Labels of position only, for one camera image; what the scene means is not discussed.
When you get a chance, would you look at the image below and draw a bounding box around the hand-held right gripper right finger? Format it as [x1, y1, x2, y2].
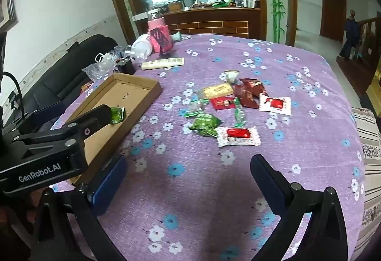
[250, 154, 349, 261]

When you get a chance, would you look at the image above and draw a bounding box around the dark red snack packet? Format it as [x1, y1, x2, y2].
[232, 78, 267, 108]

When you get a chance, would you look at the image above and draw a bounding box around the small white green snack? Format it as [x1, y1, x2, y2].
[223, 70, 240, 83]

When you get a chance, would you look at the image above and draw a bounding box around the clear plastic bag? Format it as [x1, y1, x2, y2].
[82, 45, 131, 81]

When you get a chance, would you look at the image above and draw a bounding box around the beige tube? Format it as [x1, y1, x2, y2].
[140, 57, 185, 71]

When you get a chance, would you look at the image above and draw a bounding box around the wooden stair railing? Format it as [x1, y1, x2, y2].
[336, 15, 381, 95]

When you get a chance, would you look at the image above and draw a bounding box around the striped cloth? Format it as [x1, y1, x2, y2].
[351, 106, 381, 252]

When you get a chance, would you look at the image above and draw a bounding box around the clear plastic cup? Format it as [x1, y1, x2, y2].
[122, 45, 140, 60]

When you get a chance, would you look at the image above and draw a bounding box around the purple floral tablecloth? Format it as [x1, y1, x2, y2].
[49, 34, 366, 261]

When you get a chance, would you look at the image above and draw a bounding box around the white bowl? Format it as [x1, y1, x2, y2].
[131, 34, 154, 59]

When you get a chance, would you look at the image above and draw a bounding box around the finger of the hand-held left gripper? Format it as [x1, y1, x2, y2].
[4, 104, 112, 174]
[22, 102, 64, 132]

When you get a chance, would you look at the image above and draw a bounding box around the green snack packet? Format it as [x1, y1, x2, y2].
[110, 106, 127, 125]
[188, 113, 223, 138]

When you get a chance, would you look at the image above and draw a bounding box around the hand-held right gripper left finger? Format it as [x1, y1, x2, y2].
[30, 154, 128, 261]

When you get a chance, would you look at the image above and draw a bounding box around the black cable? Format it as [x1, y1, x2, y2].
[0, 72, 26, 127]

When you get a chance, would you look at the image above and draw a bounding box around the dark picture frame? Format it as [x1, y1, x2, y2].
[0, 0, 18, 32]

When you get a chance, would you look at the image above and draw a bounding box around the beige snack packet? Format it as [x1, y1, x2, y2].
[198, 83, 234, 100]

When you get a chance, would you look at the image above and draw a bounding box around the wooden counter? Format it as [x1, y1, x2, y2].
[132, 6, 261, 39]

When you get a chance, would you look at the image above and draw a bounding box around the cardboard box tray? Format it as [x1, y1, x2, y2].
[49, 73, 163, 187]

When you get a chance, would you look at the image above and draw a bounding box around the clear green candy wrapper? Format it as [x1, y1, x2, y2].
[179, 98, 210, 118]
[233, 98, 246, 128]

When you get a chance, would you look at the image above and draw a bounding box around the white red snack packet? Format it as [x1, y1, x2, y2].
[258, 93, 292, 116]
[215, 126, 262, 148]

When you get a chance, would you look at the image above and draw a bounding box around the black sofa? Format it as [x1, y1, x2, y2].
[21, 34, 120, 127]

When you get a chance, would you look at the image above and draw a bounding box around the pink knitted bottle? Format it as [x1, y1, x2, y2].
[147, 17, 175, 54]

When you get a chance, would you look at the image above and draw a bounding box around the brown wooden door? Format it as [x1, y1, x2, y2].
[320, 0, 347, 42]

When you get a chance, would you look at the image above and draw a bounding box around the black cup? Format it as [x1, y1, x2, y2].
[117, 59, 136, 75]

